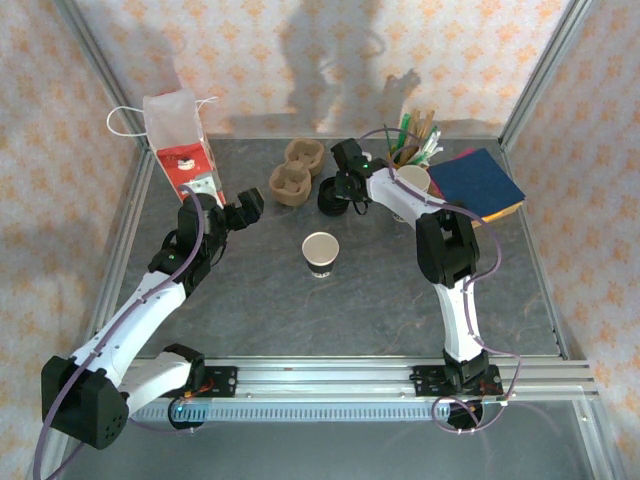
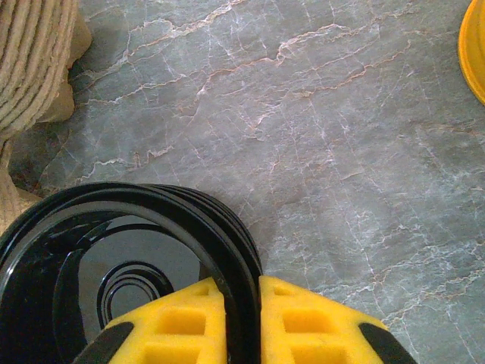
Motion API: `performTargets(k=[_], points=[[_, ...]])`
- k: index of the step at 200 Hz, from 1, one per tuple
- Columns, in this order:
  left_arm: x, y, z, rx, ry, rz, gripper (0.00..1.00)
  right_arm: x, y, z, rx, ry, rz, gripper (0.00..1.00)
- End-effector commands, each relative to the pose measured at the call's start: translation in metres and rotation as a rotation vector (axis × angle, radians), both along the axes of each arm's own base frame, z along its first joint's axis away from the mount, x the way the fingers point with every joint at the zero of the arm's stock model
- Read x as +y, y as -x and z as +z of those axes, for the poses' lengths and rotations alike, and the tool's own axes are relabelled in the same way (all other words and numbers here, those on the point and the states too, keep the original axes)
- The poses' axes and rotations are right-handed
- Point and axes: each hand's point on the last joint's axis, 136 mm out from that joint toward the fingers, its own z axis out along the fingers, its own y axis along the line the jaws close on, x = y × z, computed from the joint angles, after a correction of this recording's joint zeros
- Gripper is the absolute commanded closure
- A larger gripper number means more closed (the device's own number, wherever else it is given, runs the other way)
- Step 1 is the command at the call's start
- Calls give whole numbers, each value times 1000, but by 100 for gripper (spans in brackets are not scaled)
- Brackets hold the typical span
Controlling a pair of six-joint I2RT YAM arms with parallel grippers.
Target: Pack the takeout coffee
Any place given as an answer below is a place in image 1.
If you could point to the yellow paper napkin stack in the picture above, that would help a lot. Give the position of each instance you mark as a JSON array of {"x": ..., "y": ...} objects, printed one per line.
[{"x": 500, "y": 214}]

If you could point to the white wrapped straw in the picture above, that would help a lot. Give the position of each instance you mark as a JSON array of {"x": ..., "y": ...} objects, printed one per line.
[
  {"x": 435, "y": 151},
  {"x": 431, "y": 142}
]

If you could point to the aluminium table end rail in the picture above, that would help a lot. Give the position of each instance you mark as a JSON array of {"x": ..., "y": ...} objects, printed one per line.
[{"x": 310, "y": 136}]

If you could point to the orange patterned backdrop panel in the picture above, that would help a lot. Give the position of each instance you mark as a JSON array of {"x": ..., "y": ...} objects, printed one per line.
[
  {"x": 250, "y": 50},
  {"x": 600, "y": 225},
  {"x": 40, "y": 200}
]

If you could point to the aluminium table side rail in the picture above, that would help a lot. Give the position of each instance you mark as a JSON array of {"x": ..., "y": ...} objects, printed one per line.
[
  {"x": 540, "y": 260},
  {"x": 135, "y": 210}
]

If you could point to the aluminium frame leg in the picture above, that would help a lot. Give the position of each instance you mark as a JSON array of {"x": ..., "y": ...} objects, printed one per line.
[
  {"x": 597, "y": 440},
  {"x": 45, "y": 465}
]

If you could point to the yellow stirrer holder cup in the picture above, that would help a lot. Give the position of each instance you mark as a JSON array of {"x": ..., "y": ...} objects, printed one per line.
[{"x": 394, "y": 159}]

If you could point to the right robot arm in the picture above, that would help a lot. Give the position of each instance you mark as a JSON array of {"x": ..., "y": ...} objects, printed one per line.
[{"x": 460, "y": 320}]

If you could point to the stack of black lids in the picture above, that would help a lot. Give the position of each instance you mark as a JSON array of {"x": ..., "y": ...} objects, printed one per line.
[{"x": 330, "y": 209}]

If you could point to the wooden stirrer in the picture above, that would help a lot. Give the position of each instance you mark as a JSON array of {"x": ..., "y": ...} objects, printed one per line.
[
  {"x": 416, "y": 127},
  {"x": 427, "y": 122}
]

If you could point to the aluminium frame post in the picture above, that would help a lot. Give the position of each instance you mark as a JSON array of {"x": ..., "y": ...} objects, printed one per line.
[
  {"x": 100, "y": 70},
  {"x": 545, "y": 70}
]

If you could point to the blue paper napkin stack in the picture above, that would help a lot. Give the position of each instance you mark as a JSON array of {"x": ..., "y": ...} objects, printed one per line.
[{"x": 480, "y": 180}]

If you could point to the green plastic stirrer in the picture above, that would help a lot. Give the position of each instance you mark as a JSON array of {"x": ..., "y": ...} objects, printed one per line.
[{"x": 405, "y": 125}]

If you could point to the aluminium mounting rail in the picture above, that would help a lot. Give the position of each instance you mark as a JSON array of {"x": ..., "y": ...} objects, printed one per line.
[{"x": 320, "y": 380}]

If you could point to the stack of paper cups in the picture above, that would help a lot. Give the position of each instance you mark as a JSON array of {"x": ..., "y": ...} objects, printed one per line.
[{"x": 414, "y": 177}]

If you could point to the red white paper bag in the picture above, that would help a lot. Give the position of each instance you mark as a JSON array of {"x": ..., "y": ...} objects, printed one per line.
[{"x": 170, "y": 125}]

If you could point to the thin green straw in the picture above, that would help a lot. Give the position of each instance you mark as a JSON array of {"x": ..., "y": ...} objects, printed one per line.
[{"x": 389, "y": 137}]

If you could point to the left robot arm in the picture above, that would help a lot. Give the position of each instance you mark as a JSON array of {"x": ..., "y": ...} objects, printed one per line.
[{"x": 125, "y": 320}]

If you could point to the black paper coffee cup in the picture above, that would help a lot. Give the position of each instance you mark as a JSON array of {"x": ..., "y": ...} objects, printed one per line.
[{"x": 320, "y": 252}]

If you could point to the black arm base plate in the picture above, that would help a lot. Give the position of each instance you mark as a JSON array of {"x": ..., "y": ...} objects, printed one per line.
[
  {"x": 425, "y": 382},
  {"x": 225, "y": 382}
]

